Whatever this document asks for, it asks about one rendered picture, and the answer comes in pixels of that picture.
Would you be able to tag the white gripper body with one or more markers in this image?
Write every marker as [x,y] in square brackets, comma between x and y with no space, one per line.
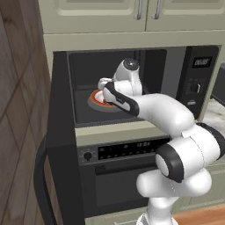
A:
[103,83]

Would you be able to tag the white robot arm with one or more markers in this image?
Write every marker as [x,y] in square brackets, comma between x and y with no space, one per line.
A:
[175,117]

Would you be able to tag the black microwave door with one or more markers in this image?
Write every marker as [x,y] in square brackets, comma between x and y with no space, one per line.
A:
[63,132]

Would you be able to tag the black microwave oven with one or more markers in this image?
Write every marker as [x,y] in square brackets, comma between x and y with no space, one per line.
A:
[199,85]

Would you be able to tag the orange rimmed plate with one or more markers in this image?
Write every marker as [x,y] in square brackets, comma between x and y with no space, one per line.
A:
[95,101]

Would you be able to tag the pale green appliance housing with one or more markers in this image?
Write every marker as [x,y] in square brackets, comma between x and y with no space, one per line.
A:
[117,41]

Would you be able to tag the pale green cupboard door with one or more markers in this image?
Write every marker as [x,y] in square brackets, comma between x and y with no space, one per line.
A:
[190,14]
[93,14]

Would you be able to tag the black oven knob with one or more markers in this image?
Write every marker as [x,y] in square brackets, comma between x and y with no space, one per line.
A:
[87,155]

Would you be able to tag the black built-in oven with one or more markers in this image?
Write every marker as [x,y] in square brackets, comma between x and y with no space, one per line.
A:
[117,187]

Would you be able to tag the black oven door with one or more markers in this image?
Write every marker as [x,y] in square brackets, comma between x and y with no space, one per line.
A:
[117,190]

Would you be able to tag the dark countertop appliance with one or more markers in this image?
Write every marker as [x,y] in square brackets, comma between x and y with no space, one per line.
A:
[219,85]

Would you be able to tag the pale green base cupboard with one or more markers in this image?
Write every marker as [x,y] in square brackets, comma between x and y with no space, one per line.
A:
[215,187]

